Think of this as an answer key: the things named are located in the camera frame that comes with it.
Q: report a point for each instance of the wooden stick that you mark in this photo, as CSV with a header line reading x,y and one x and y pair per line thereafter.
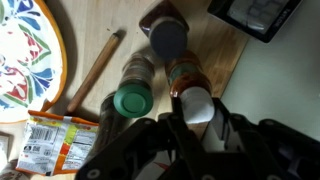
x,y
95,71

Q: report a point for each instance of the black digital kitchen device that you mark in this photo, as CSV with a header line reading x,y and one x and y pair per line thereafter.
x,y
256,15

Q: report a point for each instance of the brown bottle white lid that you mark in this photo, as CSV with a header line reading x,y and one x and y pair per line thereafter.
x,y
196,103

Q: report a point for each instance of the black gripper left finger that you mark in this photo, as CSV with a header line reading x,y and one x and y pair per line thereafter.
x,y
133,146

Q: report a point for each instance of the small dark sauce bottle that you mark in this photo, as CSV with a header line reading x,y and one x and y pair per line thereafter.
x,y
166,36

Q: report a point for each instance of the spice jar green lid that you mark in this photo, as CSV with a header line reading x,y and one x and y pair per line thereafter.
x,y
133,98

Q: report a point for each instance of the colourful patterned plate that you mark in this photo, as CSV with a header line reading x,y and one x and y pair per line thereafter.
x,y
26,60

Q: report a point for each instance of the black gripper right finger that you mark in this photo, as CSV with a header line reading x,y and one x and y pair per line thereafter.
x,y
273,150

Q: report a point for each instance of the orange bordered food packet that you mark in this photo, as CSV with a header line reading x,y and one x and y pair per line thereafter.
x,y
56,146

